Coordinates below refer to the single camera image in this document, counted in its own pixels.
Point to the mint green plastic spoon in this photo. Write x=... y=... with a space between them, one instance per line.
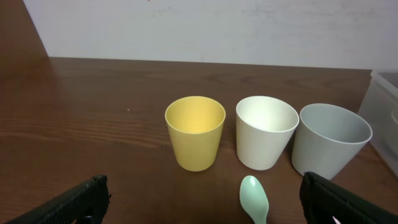
x=253 y=199

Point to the yellow plastic cup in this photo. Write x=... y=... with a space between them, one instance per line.
x=195 y=125

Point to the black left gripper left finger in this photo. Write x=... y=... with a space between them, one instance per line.
x=87 y=202

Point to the grey plastic cup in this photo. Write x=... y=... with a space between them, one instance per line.
x=327 y=138

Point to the white plastic cup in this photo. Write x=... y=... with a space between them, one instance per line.
x=264 y=126

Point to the clear plastic container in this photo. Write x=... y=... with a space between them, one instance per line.
x=379 y=109

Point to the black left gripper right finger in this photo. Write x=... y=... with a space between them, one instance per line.
x=325 y=202

